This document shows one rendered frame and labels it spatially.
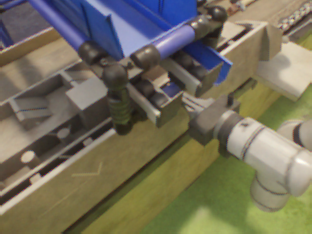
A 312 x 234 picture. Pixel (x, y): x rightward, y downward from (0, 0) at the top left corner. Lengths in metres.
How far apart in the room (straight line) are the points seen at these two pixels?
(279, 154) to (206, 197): 1.10
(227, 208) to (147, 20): 1.27
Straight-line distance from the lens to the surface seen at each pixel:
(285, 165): 0.49
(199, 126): 0.53
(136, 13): 0.53
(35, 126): 0.74
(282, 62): 1.13
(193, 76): 0.46
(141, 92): 0.40
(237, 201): 1.59
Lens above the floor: 1.47
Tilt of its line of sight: 53 degrees down
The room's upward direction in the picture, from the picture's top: 2 degrees counter-clockwise
